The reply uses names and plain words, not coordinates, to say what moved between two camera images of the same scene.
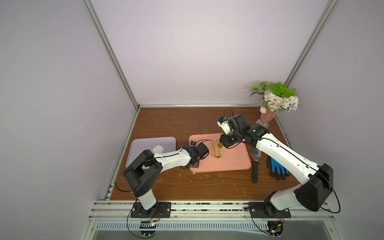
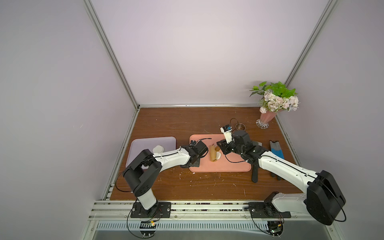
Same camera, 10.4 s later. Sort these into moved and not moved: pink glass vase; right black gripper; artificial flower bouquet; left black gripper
Moved: right black gripper
Not moved: artificial flower bouquet; left black gripper; pink glass vase
